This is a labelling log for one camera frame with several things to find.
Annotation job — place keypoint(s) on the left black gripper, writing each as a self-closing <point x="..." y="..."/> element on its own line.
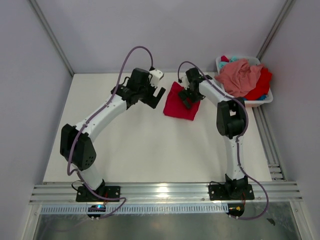
<point x="152" y="100"/>

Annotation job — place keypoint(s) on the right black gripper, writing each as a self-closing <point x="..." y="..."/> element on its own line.
<point x="184" y="94"/>

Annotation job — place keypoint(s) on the crimson red t shirt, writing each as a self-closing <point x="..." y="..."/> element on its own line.
<point x="174" y="106"/>

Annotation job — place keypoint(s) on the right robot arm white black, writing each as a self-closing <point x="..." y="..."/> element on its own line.
<point x="231" y="121"/>

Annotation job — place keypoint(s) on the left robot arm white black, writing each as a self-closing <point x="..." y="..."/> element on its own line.
<point x="77" y="141"/>

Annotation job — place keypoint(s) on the salmon pink t shirt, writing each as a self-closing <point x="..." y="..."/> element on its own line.
<point x="239" y="77"/>

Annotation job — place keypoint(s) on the bright red t shirt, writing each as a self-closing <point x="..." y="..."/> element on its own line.
<point x="261" y="86"/>

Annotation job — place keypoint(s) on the right controller board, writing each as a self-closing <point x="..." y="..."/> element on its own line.
<point x="235" y="210"/>

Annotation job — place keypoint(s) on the controller board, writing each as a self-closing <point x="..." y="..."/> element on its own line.
<point x="96" y="211"/>
<point x="235" y="210"/>

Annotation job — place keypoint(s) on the left controller board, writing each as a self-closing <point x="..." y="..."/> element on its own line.
<point x="96" y="211"/>

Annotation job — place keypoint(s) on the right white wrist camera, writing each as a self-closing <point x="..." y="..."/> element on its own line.
<point x="183" y="81"/>

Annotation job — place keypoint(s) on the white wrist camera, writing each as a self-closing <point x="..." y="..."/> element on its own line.
<point x="183" y="81"/>
<point x="156" y="76"/>

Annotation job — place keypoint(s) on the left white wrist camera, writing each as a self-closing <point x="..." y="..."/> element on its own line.
<point x="156" y="76"/>

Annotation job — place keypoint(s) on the aluminium side rail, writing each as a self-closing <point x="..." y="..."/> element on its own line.
<point x="272" y="156"/>

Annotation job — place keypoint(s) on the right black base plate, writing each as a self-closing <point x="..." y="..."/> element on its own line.
<point x="222" y="192"/>

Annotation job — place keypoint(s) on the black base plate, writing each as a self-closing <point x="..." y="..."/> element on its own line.
<point x="111" y="192"/>
<point x="222" y="192"/>

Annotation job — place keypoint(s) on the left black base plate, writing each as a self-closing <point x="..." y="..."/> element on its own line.
<point x="111" y="192"/>

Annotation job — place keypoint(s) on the left corner aluminium post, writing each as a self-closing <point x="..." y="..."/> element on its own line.
<point x="51" y="35"/>

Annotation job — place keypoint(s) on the corner aluminium post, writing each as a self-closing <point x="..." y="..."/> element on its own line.
<point x="275" y="28"/>
<point x="51" y="35"/>

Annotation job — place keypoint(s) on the grey slotted cable duct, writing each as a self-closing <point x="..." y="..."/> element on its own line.
<point x="139" y="209"/>

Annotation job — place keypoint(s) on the right corner aluminium post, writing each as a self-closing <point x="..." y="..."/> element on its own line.
<point x="275" y="28"/>

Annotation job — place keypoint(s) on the aluminium front rail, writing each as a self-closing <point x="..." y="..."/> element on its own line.
<point x="140" y="193"/>

